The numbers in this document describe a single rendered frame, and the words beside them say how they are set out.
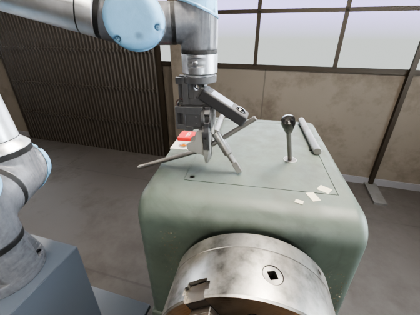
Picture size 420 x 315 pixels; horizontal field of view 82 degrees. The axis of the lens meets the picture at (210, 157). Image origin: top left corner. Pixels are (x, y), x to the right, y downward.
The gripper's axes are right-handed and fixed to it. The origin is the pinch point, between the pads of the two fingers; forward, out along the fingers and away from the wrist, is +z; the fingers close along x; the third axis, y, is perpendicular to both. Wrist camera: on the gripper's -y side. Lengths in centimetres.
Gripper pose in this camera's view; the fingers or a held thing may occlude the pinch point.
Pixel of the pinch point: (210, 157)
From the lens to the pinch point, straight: 61.0
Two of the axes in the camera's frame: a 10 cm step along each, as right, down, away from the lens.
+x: -1.8, 4.6, -8.7
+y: -9.8, -0.8, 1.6
